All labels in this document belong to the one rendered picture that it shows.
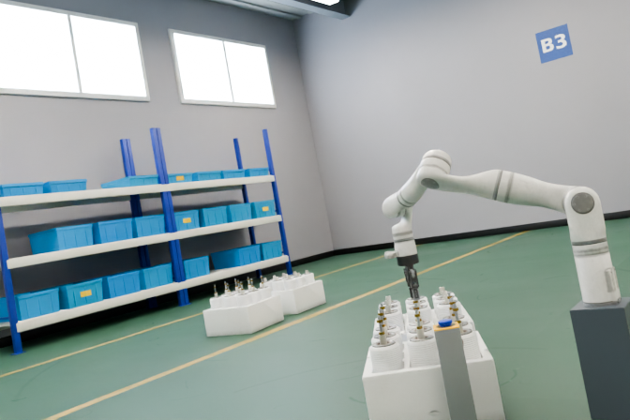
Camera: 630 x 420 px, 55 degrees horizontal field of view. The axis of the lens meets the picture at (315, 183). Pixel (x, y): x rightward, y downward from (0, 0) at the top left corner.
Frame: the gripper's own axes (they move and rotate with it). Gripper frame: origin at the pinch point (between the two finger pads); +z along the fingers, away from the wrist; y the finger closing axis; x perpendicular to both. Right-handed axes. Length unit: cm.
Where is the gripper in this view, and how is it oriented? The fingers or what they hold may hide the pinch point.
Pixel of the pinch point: (414, 294)
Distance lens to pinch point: 217.4
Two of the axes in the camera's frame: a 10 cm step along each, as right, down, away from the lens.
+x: -9.8, 1.9, -0.1
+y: 0.0, 0.6, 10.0
